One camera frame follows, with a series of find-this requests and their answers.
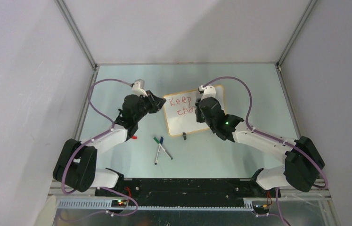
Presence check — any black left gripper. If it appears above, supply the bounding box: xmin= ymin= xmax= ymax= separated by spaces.
xmin=134 ymin=90 xmax=166 ymax=122

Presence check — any whiteboard with orange frame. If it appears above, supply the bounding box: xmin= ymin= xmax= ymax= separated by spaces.
xmin=163 ymin=89 xmax=209 ymax=137

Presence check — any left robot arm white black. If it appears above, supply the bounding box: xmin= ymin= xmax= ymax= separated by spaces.
xmin=53 ymin=90 xmax=166 ymax=196

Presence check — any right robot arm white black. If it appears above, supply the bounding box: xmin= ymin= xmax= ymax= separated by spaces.
xmin=195 ymin=97 xmax=325 ymax=197

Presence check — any left whiteboard foot black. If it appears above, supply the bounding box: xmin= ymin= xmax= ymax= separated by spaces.
xmin=182 ymin=132 xmax=187 ymax=140

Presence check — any green marker pen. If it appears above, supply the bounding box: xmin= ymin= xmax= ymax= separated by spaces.
xmin=154 ymin=137 xmax=173 ymax=160

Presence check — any blue marker pen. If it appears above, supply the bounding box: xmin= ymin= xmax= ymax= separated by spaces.
xmin=154 ymin=137 xmax=164 ymax=165

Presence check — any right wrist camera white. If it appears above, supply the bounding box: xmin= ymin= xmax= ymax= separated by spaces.
xmin=197 ymin=85 xmax=216 ymax=99

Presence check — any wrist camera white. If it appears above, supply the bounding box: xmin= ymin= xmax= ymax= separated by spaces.
xmin=197 ymin=85 xmax=216 ymax=99
xmin=131 ymin=79 xmax=148 ymax=97

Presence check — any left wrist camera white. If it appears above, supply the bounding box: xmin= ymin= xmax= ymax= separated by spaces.
xmin=131 ymin=79 xmax=148 ymax=97

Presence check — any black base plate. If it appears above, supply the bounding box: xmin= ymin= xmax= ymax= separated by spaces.
xmin=95 ymin=178 xmax=281 ymax=208

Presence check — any grey cable duct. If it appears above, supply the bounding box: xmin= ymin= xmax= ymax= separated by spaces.
xmin=57 ymin=199 xmax=254 ymax=211

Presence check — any left aluminium corner post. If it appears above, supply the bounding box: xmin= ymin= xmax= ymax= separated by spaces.
xmin=54 ymin=0 xmax=98 ymax=70

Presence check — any aluminium corner post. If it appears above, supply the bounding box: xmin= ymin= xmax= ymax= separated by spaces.
xmin=276 ymin=0 xmax=318 ymax=71
xmin=54 ymin=0 xmax=98 ymax=70

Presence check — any aluminium frame rail front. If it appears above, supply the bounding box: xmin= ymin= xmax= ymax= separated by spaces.
xmin=48 ymin=178 xmax=332 ymax=201

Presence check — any right aluminium corner post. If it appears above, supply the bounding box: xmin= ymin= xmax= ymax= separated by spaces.
xmin=276 ymin=0 xmax=318 ymax=71

